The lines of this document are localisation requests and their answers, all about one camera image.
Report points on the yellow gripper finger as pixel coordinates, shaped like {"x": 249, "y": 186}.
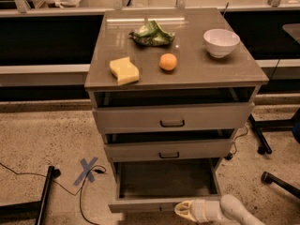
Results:
{"x": 182, "y": 210}

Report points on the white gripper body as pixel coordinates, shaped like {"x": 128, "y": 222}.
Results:
{"x": 197, "y": 209}

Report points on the grey bottom drawer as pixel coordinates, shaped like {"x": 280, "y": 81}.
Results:
{"x": 158, "y": 186}

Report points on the grey drawer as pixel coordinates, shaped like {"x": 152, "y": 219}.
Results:
{"x": 146, "y": 146}
{"x": 158, "y": 186}
{"x": 172, "y": 118}

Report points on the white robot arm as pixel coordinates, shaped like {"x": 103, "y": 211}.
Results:
{"x": 228, "y": 210}

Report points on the grey middle drawer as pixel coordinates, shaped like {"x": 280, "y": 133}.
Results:
{"x": 146, "y": 146}

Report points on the grey top drawer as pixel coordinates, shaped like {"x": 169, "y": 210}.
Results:
{"x": 172, "y": 118}

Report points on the grey drawer cabinet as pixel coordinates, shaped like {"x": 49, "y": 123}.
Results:
{"x": 198, "y": 77}

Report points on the black chair leg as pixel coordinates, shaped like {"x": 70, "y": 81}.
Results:
{"x": 268, "y": 178}

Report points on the black stand leg right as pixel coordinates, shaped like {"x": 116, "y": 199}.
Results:
{"x": 259, "y": 127}

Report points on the black stand leg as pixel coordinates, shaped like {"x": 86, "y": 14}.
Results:
{"x": 259, "y": 127}
{"x": 31, "y": 210}

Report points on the blue tape cross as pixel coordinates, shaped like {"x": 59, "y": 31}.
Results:
{"x": 86, "y": 171}

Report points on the yellow sponge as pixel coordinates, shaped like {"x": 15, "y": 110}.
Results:
{"x": 124, "y": 71}

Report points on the orange fruit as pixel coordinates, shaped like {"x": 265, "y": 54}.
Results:
{"x": 168, "y": 61}

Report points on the black stand leg left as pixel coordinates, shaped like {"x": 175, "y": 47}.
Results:
{"x": 31, "y": 210}

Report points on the white bowl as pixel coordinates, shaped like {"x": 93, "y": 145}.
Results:
{"x": 220, "y": 42}

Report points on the green crumpled chip bag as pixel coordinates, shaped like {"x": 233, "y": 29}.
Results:
{"x": 151, "y": 34}

